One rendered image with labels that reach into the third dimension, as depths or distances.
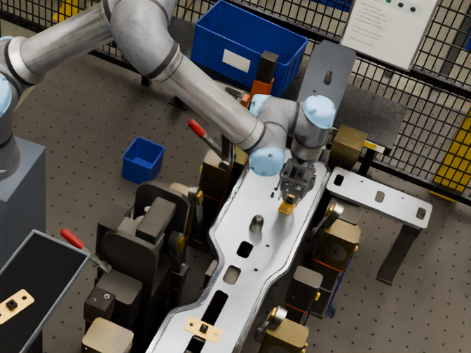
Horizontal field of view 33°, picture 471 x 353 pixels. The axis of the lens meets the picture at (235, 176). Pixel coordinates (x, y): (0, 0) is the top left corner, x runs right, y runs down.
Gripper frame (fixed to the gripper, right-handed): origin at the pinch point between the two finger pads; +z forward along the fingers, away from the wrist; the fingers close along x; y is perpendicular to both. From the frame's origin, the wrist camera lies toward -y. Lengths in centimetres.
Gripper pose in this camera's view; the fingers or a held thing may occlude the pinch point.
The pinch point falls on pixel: (290, 197)
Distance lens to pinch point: 206.7
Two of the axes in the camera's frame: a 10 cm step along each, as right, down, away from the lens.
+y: -3.7, 6.5, -6.7
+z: -1.7, 6.6, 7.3
